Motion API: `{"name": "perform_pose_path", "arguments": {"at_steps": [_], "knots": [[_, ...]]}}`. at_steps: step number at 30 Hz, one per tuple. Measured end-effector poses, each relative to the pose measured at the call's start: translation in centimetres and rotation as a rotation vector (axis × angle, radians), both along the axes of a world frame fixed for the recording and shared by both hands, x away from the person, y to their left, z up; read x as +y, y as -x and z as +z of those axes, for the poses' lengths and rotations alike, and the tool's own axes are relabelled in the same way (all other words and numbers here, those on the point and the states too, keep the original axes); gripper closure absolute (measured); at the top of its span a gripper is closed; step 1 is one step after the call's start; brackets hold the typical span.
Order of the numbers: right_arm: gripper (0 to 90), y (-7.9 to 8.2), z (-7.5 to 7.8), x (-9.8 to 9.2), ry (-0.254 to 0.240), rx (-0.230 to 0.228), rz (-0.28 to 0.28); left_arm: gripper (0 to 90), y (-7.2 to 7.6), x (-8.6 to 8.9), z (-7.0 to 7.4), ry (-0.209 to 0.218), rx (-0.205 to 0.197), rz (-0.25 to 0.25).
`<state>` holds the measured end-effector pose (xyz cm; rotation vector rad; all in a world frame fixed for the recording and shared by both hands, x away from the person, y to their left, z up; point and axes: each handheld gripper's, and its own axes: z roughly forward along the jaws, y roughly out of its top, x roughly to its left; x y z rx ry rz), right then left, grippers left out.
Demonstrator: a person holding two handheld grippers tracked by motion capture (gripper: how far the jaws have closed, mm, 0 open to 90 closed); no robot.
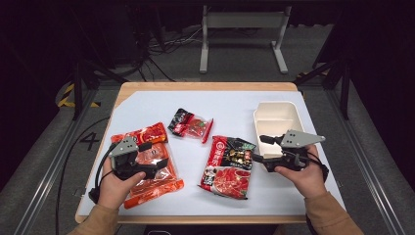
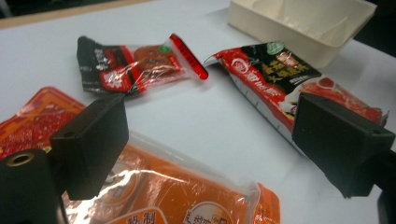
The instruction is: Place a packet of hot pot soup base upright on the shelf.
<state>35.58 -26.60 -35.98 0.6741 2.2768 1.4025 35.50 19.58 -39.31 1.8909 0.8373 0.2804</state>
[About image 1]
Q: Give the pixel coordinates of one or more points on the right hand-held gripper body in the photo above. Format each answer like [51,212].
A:
[298,139]

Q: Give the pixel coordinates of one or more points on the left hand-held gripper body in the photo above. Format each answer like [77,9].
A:
[125,148]

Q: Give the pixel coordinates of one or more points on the orange-red clear sauce packet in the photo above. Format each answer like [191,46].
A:
[156,189]

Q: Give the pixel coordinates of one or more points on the white plastic lunch box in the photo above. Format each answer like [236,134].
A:
[277,114]

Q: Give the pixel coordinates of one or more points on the large red black soup packet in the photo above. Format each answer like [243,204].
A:
[228,176]

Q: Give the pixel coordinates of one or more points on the person's right hand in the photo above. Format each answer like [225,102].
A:
[310,181]

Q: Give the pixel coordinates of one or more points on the person's left hand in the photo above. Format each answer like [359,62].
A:
[114,191]

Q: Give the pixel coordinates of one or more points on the small black red clear packet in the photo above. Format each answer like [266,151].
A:
[192,125]

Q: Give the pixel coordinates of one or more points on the white table mat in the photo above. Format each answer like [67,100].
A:
[228,104]

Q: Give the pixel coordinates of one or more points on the black metal stand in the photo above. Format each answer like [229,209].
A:
[344,94]
[77,91]

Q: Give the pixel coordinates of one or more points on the yellow black hazard tape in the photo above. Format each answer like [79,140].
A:
[65,94]

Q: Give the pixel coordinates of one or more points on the aluminium floor rail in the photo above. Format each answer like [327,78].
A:
[49,176]
[365,169]

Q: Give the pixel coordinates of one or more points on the desk with grey metal frame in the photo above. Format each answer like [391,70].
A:
[244,20]

